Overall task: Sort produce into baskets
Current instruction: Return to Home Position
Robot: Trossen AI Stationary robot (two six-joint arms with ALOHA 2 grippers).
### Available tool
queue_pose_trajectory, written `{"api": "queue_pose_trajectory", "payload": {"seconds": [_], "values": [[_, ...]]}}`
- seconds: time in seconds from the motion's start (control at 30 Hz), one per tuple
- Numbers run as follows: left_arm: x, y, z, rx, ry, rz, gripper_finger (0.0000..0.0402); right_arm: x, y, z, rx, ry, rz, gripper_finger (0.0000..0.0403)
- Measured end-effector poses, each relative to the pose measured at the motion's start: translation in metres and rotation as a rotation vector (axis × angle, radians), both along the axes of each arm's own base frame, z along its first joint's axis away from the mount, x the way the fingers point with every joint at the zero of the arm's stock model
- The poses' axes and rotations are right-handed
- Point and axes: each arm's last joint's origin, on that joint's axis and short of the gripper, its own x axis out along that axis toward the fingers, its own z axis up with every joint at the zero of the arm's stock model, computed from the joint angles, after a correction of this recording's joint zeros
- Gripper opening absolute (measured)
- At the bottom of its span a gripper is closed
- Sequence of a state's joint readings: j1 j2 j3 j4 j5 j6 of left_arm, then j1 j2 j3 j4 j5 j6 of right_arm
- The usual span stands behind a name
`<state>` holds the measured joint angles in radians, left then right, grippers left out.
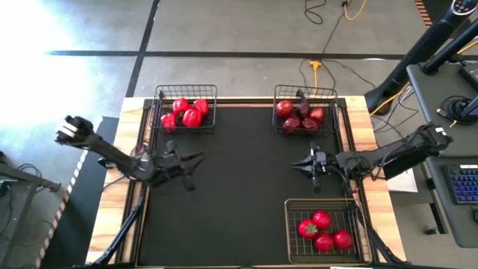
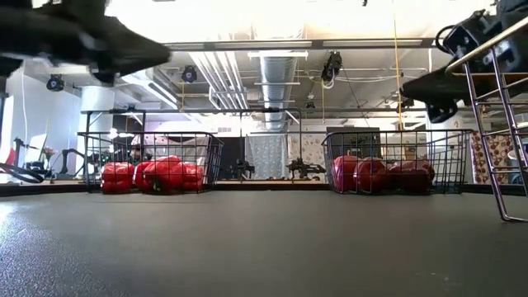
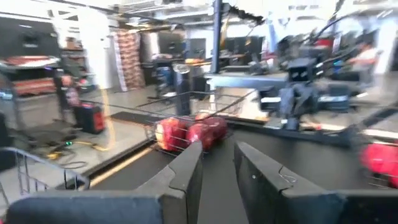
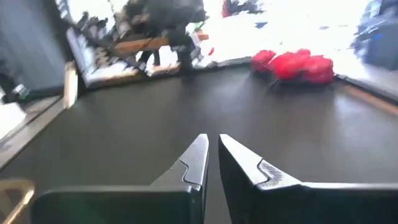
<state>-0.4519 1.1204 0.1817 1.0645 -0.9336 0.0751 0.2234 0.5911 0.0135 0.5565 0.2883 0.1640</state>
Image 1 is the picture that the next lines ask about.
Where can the black monitor pole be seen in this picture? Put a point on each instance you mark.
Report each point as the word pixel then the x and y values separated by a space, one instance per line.
pixel 448 48

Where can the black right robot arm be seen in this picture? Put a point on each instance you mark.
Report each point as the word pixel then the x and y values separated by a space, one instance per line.
pixel 396 155

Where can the grey metal side table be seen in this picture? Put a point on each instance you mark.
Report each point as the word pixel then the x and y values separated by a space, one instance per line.
pixel 30 179

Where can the blue backlit keyboard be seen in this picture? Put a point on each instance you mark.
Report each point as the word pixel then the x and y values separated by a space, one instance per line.
pixel 463 185

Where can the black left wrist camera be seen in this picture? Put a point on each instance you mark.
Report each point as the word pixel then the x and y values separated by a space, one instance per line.
pixel 172 146

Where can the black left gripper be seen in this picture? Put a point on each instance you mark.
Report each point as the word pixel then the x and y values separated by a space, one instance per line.
pixel 166 168

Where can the black floor mat striped edge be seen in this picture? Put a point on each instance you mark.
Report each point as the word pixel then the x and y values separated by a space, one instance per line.
pixel 78 224

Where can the dark red tomato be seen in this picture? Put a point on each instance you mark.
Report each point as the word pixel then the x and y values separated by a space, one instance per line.
pixel 284 108

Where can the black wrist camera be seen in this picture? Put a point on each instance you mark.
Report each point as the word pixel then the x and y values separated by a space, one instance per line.
pixel 172 146
pixel 322 155

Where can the black diagonal frame strut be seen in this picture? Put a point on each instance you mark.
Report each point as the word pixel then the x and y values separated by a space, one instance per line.
pixel 119 239
pixel 384 250

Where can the black table mat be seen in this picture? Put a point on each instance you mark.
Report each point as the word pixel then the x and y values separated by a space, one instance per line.
pixel 242 209

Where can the orange black striped strip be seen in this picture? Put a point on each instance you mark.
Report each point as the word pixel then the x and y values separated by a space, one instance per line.
pixel 424 13

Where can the white paper sheet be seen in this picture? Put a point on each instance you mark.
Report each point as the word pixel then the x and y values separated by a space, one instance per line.
pixel 407 185

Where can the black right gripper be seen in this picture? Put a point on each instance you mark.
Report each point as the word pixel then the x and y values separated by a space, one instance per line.
pixel 330 166

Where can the black tower fan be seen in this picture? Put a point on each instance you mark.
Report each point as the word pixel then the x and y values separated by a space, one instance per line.
pixel 418 48

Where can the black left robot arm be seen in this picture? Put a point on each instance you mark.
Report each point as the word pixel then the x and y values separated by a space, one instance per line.
pixel 108 157

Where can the black basket clamp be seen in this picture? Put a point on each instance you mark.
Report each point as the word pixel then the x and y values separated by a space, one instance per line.
pixel 161 94
pixel 300 93

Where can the black desk device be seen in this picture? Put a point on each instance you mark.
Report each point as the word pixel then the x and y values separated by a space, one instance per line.
pixel 471 76

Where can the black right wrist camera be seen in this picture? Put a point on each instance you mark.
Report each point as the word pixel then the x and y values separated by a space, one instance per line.
pixel 322 155

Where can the grey desk top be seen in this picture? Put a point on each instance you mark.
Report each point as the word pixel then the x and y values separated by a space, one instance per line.
pixel 429 112
pixel 455 224

